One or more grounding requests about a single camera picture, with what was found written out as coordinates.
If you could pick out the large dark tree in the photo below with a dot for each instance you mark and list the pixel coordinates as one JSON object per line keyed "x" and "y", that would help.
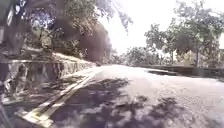
{"x": 93, "y": 41}

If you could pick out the grey asphalt road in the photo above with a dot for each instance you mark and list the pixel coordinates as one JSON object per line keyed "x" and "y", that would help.
{"x": 143, "y": 96}

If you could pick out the grassy slope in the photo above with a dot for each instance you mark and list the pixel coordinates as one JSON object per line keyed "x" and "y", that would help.
{"x": 63, "y": 56}

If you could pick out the row of trees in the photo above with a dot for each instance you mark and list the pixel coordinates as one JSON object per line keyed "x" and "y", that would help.
{"x": 186, "y": 40}

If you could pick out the stone retaining wall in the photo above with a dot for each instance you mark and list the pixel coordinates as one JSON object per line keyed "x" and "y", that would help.
{"x": 43, "y": 71}

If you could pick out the low dark roadside wall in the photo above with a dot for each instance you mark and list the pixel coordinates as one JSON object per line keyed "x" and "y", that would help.
{"x": 186, "y": 70}

